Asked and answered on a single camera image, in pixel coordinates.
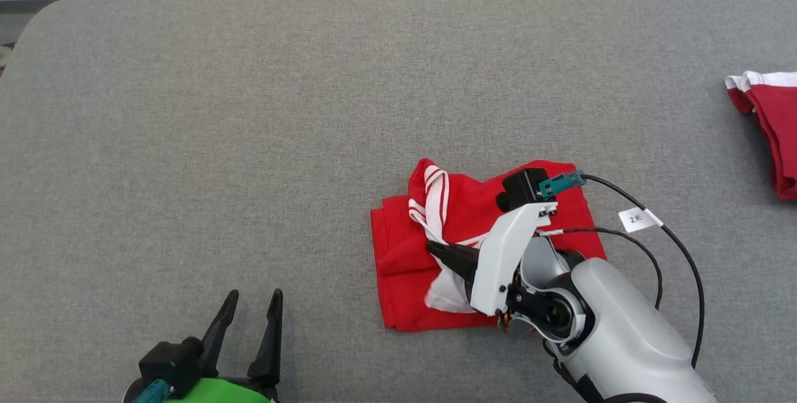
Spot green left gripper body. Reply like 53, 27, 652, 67
165, 375, 279, 403

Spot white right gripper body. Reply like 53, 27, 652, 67
469, 202, 559, 316

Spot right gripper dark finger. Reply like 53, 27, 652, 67
427, 241, 480, 263
433, 252, 477, 282

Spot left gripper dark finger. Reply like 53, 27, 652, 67
247, 288, 284, 386
199, 290, 240, 379

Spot red shirt with white sleeves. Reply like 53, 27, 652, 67
370, 158, 608, 333

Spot red shorts with white hem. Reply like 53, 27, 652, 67
725, 71, 797, 201

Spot teal left camera connector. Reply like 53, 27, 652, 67
133, 379, 172, 403

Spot teal camera connector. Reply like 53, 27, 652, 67
539, 171, 587, 200
133, 379, 172, 403

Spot teal right camera connector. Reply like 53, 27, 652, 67
539, 171, 587, 200

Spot white right cable tag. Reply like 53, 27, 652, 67
618, 207, 664, 234

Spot thin black right gripper cable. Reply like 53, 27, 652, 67
537, 227, 664, 310

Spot black right camera cable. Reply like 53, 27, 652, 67
582, 174, 705, 369

